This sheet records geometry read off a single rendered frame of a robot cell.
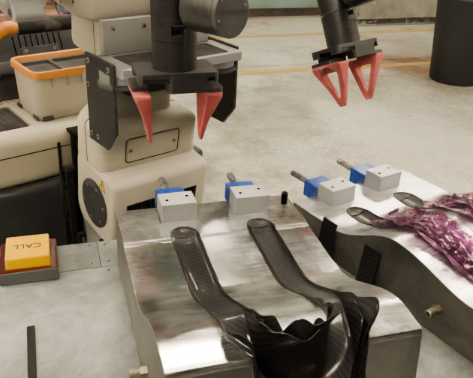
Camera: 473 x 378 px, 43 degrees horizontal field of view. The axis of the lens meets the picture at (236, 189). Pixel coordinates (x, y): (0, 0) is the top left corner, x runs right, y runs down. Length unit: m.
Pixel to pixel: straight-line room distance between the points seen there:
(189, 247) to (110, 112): 0.33
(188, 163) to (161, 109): 0.12
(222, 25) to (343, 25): 0.39
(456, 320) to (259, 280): 0.25
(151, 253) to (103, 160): 0.42
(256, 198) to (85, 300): 0.28
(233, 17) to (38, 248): 0.43
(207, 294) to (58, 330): 0.20
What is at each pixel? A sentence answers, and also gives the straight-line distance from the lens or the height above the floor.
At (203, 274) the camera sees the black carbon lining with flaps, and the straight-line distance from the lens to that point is 0.77.
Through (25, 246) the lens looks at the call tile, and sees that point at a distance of 0.93.
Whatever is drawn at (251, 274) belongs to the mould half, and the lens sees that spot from 0.76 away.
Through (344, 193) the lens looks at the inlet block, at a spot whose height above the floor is 0.87.
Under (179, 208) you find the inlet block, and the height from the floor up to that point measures 0.91.
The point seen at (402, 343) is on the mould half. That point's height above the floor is 0.92.
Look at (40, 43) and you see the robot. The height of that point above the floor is 0.92.
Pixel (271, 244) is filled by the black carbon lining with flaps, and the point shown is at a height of 0.88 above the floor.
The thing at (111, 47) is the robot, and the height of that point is 1.05.
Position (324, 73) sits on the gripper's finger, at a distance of 1.05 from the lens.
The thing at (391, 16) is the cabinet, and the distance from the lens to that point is 6.77.
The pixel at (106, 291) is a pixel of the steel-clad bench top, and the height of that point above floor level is 0.80.
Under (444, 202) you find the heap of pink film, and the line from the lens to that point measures 0.97.
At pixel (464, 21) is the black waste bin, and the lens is 4.75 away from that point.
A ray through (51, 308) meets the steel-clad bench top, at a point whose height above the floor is 0.80.
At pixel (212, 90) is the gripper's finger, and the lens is 0.78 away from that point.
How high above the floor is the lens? 1.32
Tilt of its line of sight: 27 degrees down
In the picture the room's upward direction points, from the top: 3 degrees clockwise
